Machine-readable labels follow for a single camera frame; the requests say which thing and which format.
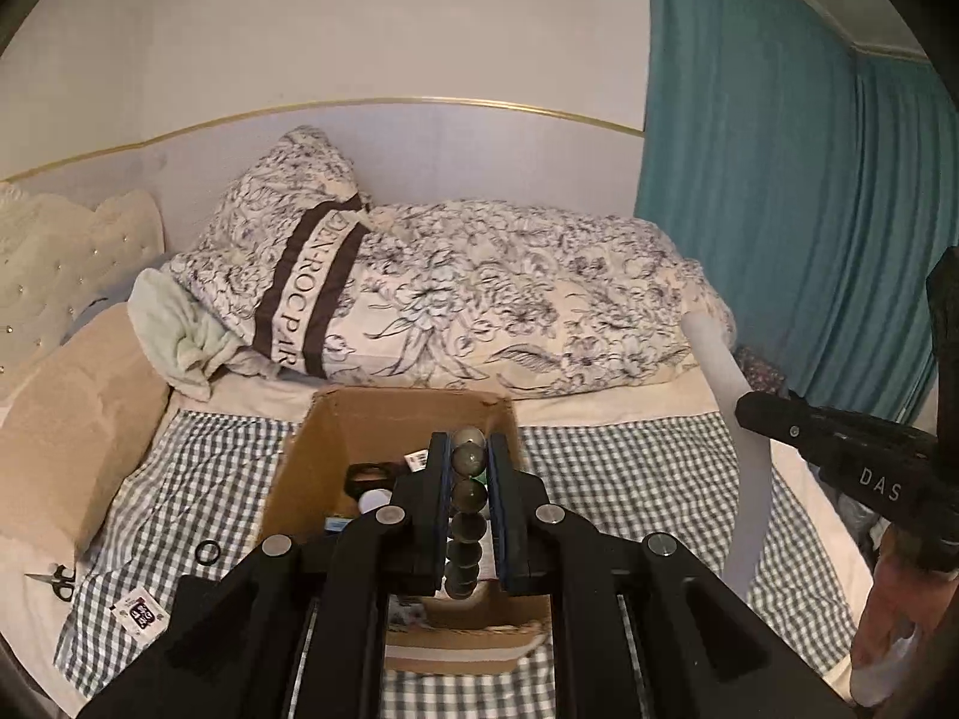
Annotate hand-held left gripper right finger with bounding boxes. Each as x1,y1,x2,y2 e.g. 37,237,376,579
487,432,857,719

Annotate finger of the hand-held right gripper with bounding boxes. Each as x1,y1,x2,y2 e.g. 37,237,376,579
734,391,848,469

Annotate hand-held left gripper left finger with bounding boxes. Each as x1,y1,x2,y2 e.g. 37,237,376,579
77,430,455,719

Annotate white foam strip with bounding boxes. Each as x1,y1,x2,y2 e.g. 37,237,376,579
678,312,774,609

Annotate cardboard box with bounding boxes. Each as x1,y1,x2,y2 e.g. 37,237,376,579
257,387,554,680

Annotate green bead bracelet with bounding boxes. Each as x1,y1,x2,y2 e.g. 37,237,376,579
442,427,490,602

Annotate person's right forearm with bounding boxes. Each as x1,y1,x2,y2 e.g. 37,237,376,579
850,522,959,709

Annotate green checked blanket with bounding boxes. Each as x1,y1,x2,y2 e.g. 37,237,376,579
52,408,861,719

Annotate small printed card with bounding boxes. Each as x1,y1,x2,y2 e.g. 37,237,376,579
110,591,164,636

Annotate teal curtain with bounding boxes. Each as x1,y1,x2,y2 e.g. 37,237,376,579
634,0,959,424

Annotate small scissors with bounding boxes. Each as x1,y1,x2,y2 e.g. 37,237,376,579
25,563,77,603

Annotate beige pillow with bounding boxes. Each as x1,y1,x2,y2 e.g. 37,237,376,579
0,304,172,563

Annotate light green towel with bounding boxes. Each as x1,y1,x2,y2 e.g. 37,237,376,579
127,270,260,400

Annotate floral duvet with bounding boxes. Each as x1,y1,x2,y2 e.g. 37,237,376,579
166,127,737,400

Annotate cream tufted headboard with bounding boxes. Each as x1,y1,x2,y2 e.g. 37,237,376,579
0,183,167,394

